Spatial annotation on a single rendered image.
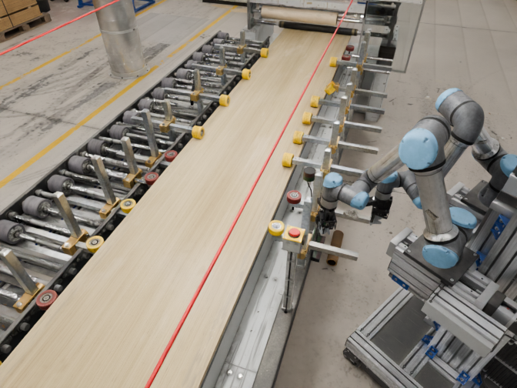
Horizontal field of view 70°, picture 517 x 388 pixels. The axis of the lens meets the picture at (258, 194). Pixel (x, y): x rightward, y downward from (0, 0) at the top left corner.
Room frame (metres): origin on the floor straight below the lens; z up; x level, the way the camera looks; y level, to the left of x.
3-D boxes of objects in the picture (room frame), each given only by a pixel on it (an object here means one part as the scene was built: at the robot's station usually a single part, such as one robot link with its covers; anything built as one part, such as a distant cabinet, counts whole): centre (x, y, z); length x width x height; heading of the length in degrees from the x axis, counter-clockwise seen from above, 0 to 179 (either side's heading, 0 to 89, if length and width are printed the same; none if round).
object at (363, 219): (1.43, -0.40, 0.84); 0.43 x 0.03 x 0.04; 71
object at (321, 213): (1.18, -0.31, 1.08); 0.09 x 0.08 x 0.12; 1
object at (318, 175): (1.42, -0.30, 0.89); 0.03 x 0.03 x 0.48; 71
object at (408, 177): (1.36, -0.71, 1.12); 0.11 x 0.11 x 0.08; 10
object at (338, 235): (1.84, -0.59, 0.04); 0.30 x 0.08 x 0.08; 161
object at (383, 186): (1.36, -0.62, 1.13); 0.09 x 0.08 x 0.11; 100
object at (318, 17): (4.06, -0.62, 1.05); 1.43 x 0.12 x 0.12; 71
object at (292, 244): (0.94, -0.13, 1.18); 0.07 x 0.07 x 0.08; 71
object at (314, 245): (1.20, -0.28, 0.83); 0.43 x 0.03 x 0.04; 71
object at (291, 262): (0.93, -0.13, 0.93); 0.05 x 0.04 x 0.45; 161
